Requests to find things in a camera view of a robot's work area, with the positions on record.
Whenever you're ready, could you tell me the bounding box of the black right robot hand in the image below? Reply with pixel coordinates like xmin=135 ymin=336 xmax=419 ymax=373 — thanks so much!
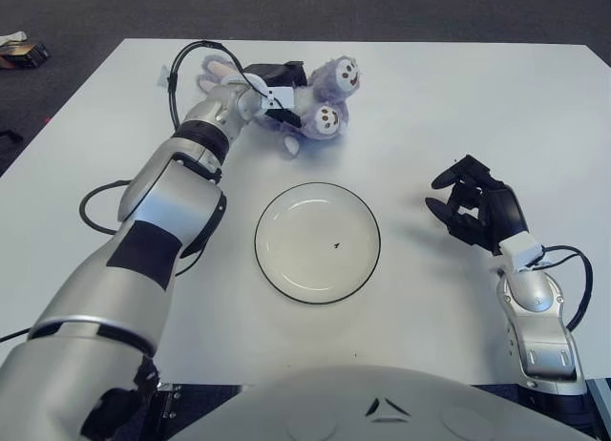
xmin=424 ymin=154 xmax=532 ymax=257

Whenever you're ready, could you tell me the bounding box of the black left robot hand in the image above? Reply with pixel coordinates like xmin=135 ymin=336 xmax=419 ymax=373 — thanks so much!
xmin=242 ymin=59 xmax=309 ymax=130

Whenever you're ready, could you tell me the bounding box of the purple plush bunny doll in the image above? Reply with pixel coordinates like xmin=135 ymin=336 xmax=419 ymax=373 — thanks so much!
xmin=198 ymin=53 xmax=362 ymax=157

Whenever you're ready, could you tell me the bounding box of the white plate black rim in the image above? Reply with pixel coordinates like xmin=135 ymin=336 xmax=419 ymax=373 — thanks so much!
xmin=253 ymin=181 xmax=382 ymax=305

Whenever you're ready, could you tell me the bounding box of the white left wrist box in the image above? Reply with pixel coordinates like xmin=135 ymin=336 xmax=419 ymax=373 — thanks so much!
xmin=221 ymin=73 xmax=296 ymax=112

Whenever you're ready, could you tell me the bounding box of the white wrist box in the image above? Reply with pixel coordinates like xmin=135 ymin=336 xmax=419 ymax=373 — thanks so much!
xmin=221 ymin=73 xmax=296 ymax=112
xmin=498 ymin=234 xmax=545 ymax=274

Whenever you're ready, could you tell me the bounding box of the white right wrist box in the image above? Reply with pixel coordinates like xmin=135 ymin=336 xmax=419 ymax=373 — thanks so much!
xmin=498 ymin=234 xmax=545 ymax=274

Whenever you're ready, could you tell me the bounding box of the white table leg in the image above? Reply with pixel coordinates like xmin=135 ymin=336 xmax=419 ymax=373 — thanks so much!
xmin=586 ymin=377 xmax=611 ymax=413

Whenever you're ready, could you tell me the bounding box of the grey robot torso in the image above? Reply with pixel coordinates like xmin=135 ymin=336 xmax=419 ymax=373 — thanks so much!
xmin=169 ymin=364 xmax=581 ymax=441

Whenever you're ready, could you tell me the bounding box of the black box on floor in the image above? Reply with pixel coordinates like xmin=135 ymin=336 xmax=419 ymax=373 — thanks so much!
xmin=0 ymin=40 xmax=52 ymax=70

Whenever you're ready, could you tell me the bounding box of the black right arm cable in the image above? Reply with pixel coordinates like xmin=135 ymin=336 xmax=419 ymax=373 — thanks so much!
xmin=529 ymin=243 xmax=595 ymax=330

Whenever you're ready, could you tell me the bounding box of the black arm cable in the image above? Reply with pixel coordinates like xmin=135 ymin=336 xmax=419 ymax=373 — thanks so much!
xmin=0 ymin=39 xmax=268 ymax=342
xmin=529 ymin=243 xmax=595 ymax=330

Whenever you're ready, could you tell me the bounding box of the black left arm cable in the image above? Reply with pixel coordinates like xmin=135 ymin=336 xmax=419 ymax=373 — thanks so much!
xmin=0 ymin=39 xmax=268 ymax=342

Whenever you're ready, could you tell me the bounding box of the metal table bracket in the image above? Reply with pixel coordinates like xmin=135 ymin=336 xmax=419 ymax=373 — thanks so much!
xmin=152 ymin=382 xmax=182 ymax=418

